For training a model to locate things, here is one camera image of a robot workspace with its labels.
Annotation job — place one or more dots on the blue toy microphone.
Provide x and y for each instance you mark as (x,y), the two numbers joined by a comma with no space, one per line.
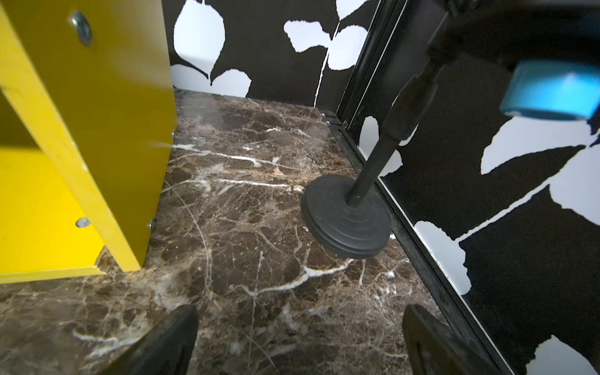
(552,90)

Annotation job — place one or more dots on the yellow shelf with coloured boards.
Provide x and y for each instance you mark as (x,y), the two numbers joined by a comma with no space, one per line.
(87,124)

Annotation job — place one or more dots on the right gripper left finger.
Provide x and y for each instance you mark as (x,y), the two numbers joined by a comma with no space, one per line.
(166,349)

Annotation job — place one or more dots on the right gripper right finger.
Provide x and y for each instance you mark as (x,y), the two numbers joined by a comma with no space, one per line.
(433,348)

